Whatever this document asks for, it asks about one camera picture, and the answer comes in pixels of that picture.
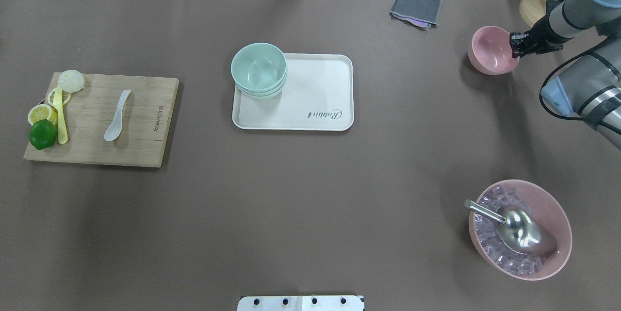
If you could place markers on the yellow plastic knife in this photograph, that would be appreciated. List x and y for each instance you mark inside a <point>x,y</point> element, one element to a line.
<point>58,104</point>

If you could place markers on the metal ice scoop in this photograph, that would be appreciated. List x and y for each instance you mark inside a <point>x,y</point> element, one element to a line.
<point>518,230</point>

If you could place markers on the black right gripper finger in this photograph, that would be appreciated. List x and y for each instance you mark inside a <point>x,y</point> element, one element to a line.
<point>518,52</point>
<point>517,37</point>

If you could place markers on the top green bowl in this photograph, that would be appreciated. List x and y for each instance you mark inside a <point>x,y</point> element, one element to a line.
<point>259,67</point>

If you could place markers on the small pink bowl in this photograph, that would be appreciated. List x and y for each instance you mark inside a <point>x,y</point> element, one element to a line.
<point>490,51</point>

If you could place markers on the cream serving tray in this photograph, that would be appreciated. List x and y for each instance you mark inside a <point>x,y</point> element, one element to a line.
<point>317,96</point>

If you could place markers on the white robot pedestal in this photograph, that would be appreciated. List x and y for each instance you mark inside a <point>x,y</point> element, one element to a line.
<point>302,303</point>

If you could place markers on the white ceramic spoon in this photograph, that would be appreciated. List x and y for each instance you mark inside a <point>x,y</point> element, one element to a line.
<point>115,128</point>

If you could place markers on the wooden cutting board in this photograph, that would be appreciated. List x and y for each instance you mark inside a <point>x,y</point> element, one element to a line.
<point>147,115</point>

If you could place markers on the large pink ice bowl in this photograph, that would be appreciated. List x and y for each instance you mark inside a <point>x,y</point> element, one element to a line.
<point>545,209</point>

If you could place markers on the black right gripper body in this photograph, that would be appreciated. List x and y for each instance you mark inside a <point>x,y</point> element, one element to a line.
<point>542,32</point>

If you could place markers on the grey folded cloth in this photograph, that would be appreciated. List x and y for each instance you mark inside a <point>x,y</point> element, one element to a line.
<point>423,14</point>

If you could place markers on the green lime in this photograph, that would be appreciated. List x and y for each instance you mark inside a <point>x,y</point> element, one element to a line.
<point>42,134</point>

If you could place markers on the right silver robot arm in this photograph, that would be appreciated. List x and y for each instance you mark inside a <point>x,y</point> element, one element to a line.
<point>586,87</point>

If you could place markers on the lemon slice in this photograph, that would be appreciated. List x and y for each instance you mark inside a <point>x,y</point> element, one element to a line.
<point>66,98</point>
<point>42,111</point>

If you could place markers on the lower green bowls stack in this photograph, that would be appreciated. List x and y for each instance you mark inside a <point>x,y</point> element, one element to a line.
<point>263,95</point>

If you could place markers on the lemon slice front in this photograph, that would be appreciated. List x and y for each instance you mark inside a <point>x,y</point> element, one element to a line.
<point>42,111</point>

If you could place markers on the lemon slice back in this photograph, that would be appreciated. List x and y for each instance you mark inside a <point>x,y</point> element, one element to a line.
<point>66,98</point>

